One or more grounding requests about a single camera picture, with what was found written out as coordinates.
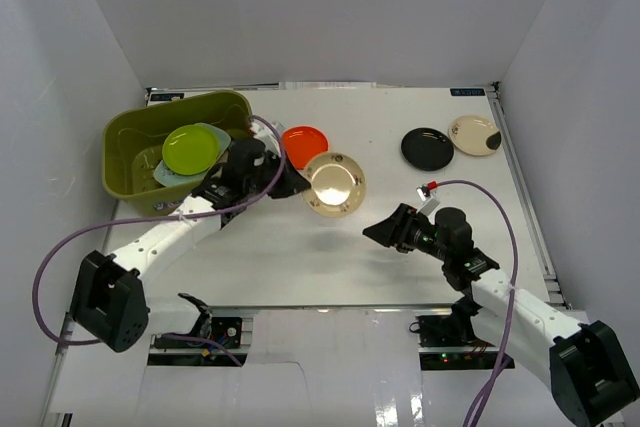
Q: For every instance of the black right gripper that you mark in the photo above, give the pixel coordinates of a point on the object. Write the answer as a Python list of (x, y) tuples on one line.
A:
[(395, 230)]

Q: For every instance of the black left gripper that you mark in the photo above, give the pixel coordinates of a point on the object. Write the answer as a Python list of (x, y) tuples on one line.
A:
[(275, 177)]

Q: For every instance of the beige plate with characters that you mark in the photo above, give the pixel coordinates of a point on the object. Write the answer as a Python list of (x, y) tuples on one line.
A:
[(337, 185)]

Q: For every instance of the lime green round plate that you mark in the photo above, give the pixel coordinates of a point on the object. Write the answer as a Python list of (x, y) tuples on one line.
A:
[(190, 150)]

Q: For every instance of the light blue oblong dish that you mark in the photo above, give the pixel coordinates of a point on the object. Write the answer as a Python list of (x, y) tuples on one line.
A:
[(167, 178)]

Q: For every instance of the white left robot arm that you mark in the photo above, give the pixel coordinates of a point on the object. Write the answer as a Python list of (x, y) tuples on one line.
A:
[(110, 296)]

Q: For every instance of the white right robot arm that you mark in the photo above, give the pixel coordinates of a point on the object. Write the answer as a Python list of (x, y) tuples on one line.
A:
[(583, 365)]

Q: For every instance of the olive green plastic bin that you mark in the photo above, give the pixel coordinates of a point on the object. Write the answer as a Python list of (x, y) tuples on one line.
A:
[(132, 144)]

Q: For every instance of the orange round plate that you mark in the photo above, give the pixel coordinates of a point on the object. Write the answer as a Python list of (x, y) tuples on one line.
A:
[(303, 143)]

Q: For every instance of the black round plate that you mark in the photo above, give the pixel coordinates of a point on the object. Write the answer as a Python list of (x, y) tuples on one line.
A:
[(427, 149)]

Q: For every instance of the papers at table back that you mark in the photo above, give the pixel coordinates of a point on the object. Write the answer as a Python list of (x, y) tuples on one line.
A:
[(326, 85)]

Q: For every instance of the cream plate with black spot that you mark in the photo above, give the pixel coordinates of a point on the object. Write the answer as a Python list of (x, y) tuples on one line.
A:
[(475, 135)]

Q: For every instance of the blue label sticker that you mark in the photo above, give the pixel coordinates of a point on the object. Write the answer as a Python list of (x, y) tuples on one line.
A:
[(467, 92), (166, 97)]

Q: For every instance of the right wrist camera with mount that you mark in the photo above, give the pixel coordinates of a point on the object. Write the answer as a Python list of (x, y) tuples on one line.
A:
[(429, 200)]

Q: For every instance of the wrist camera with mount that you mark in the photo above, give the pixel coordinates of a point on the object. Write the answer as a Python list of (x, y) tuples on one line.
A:
[(429, 200), (269, 135)]

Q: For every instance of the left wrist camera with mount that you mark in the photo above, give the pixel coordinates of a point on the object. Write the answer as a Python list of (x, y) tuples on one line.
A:
[(269, 135)]

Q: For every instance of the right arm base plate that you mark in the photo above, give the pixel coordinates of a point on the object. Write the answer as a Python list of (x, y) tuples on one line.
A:
[(444, 347)]

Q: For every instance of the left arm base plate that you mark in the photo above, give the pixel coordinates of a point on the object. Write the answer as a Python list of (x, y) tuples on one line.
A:
[(226, 331)]

